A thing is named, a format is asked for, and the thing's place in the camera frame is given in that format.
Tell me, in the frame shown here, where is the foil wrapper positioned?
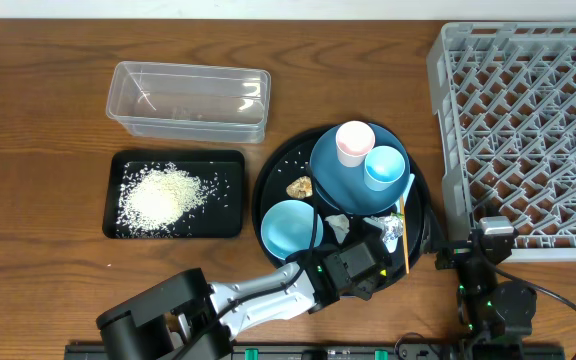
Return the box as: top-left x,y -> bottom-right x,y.
369,213 -> 404,243

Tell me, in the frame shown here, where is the white paper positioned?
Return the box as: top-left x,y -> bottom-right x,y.
325,214 -> 350,244

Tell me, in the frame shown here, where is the light blue bowl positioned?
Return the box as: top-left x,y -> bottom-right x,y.
261,200 -> 314,260

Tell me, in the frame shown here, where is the pile of white rice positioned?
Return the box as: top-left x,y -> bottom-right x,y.
114,161 -> 240,238

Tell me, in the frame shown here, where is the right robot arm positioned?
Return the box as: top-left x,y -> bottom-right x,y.
422,213 -> 543,360

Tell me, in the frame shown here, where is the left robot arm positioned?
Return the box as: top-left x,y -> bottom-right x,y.
96,236 -> 392,359

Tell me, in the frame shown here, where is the grey dishwasher rack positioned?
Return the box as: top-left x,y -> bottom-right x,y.
427,22 -> 576,262

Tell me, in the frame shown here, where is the light blue spoon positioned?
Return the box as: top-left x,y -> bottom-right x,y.
384,174 -> 415,253

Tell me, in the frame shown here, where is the wooden chopstick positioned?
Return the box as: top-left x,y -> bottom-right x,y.
399,195 -> 410,275

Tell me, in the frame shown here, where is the light blue cup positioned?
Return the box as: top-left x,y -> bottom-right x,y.
364,146 -> 405,191

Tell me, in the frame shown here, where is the dark blue plate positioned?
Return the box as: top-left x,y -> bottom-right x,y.
309,123 -> 411,215

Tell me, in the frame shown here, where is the brown food scrap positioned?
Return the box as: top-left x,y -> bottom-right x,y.
286,176 -> 313,200

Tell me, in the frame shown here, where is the pink cup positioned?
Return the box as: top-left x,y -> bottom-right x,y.
335,121 -> 376,168

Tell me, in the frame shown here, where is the round black tray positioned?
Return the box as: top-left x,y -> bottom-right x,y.
251,127 -> 430,292

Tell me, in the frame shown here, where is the clear plastic bin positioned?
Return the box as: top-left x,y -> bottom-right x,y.
106,61 -> 271,144

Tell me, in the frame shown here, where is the black rectangular tray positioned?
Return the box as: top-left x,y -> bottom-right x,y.
102,149 -> 245,239

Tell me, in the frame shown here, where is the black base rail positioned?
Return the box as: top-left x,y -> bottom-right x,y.
64,341 -> 567,360

